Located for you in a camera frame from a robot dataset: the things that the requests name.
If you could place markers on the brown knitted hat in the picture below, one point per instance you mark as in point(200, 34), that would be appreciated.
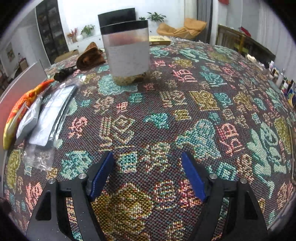
point(90, 58)

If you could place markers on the black glass display cabinet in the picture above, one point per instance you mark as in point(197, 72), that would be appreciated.
point(50, 28)

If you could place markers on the dark wooden side table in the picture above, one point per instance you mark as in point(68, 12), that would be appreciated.
point(243, 44)

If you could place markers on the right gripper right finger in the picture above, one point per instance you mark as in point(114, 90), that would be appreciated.
point(244, 219)

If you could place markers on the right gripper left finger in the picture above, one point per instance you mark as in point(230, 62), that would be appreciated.
point(50, 220)

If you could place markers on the white cardboard storage box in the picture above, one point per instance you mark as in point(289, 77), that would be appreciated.
point(26, 81)

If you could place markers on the green potted plant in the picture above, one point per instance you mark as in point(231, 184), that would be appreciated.
point(88, 31)
point(155, 17)

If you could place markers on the orange plush fish toy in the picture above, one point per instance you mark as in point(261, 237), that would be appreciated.
point(19, 110)

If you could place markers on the clear plastic bag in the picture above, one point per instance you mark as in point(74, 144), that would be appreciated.
point(39, 157)

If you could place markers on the red flower vase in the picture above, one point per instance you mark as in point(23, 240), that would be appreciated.
point(72, 35)

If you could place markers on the orange lounge chair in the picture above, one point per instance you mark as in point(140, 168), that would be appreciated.
point(191, 29)

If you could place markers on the white printed snack packet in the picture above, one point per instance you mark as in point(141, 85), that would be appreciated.
point(29, 120)

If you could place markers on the green potted plant right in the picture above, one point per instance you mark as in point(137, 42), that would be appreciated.
point(155, 17)

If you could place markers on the bottles at table edge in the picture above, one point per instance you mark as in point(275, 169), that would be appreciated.
point(282, 83)

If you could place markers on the green potted plant left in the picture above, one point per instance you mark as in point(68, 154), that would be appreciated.
point(88, 31)

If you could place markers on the brown cardboard box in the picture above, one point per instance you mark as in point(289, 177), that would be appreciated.
point(66, 55)

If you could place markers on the clear jar black lid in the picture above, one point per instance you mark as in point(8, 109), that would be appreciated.
point(127, 49)

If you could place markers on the black television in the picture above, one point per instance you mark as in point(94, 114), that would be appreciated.
point(118, 16)

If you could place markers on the silver foil packet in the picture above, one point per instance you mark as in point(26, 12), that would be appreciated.
point(49, 115)

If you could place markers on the patterned woven tablecloth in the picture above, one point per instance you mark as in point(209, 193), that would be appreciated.
point(207, 100)

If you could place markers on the yellow book on table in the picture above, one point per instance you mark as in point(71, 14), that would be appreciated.
point(159, 40)

